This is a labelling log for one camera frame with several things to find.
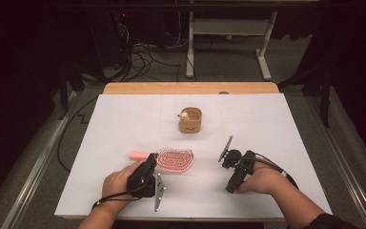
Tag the person's right hand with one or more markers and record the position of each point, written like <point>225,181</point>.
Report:
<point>263,179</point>

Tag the small green ball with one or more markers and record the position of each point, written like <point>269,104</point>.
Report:
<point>229,37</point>

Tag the dark stand leg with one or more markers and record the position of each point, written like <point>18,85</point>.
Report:
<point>64,95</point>
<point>325,101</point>

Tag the person's left hand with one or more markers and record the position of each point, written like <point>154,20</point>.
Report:
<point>116,186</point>

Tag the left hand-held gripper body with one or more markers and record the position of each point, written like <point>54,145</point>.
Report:
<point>143,183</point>

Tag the tan cup with bear figure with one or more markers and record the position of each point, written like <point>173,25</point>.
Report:
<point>190,127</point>

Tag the white metal stand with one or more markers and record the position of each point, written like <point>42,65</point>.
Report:
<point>232,27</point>

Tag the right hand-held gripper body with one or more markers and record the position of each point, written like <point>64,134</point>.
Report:
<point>235,159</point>

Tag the metal floor rail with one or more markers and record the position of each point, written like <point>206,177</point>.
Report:
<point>35,171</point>
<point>340,149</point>

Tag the pink hairbrush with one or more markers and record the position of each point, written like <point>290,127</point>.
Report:
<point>174,160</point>

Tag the black sleeve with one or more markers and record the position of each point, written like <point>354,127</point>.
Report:
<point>327,222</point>

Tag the black equipment rack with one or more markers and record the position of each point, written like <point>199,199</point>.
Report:
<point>120,38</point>

